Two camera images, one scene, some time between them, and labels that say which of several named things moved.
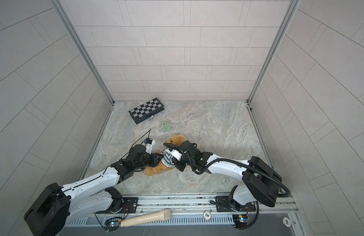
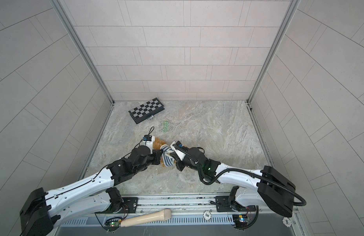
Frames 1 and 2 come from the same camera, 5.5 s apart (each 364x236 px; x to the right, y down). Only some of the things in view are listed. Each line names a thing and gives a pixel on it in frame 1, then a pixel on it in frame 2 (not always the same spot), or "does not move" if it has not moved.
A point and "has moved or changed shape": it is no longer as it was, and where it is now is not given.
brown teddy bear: [174, 139] → [157, 143]
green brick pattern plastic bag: [166, 126] does not move
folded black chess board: [146, 110] does not move
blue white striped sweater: [166, 159] has moved or changed shape
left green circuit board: [112, 224] does not move
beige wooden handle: [164, 215] does not move
